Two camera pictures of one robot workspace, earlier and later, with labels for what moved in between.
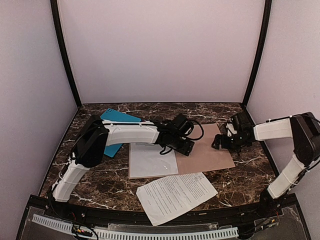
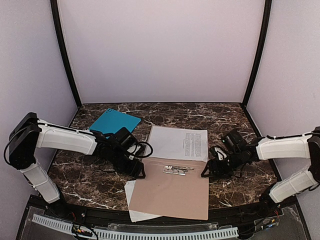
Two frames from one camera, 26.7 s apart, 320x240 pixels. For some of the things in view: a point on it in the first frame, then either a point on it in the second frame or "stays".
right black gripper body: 223,141 → 218,167
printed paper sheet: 145,160 → 175,143
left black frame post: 59,36 stays
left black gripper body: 185,146 → 127,166
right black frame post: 262,52 stays
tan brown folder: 203,156 → 172,187
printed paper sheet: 164,200 → 136,216
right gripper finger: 217,143 → 208,166
